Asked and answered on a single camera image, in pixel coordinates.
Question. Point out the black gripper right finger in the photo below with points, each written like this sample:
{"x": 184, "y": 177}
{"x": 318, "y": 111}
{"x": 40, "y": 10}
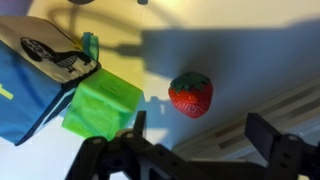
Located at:
{"x": 261, "y": 134}

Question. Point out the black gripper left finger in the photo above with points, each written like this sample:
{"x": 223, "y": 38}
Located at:
{"x": 140, "y": 123}

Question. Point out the red strawberry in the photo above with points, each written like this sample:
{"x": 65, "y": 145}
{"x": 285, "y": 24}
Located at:
{"x": 191, "y": 94}

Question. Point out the wooden tray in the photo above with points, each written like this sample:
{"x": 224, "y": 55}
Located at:
{"x": 296, "y": 111}

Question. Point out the green plastic cube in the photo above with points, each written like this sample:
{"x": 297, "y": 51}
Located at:
{"x": 102, "y": 105}

